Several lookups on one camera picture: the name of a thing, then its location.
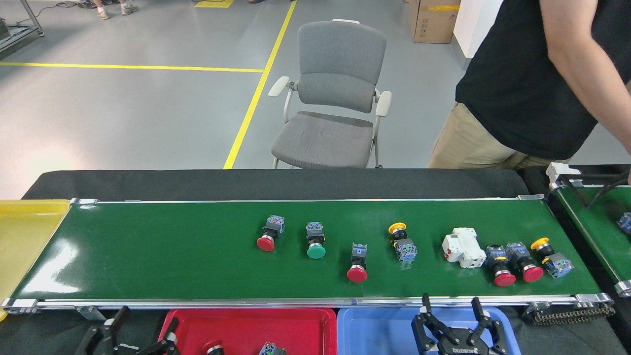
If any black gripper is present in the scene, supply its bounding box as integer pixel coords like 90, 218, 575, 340
412, 294, 508, 355

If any bystander person with white sneakers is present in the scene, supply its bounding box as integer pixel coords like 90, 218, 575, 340
96, 0, 140, 20

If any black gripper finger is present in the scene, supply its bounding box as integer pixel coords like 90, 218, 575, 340
138, 318, 179, 355
75, 307, 130, 355

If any black angled guide bracket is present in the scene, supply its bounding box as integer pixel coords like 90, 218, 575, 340
567, 170, 631, 208

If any grey office chair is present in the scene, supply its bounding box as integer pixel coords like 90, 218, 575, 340
268, 19, 393, 170

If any metal frame trolley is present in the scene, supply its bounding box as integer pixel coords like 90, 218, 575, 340
0, 0, 45, 52

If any yellow plastic tray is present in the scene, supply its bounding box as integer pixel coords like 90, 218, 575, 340
0, 199, 71, 321

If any short green conveyor belt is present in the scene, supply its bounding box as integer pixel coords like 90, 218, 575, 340
547, 177, 631, 298

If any long green conveyor belt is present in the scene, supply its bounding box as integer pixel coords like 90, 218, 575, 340
0, 194, 616, 316

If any blue plastic tray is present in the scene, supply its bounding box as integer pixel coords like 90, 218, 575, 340
337, 305, 522, 355

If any brown cardboard box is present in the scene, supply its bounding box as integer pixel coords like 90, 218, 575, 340
408, 0, 461, 44

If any red plastic tray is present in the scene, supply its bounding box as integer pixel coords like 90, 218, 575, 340
165, 308, 338, 355

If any conveyor drive chain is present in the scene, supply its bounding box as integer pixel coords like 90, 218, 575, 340
532, 303, 616, 325

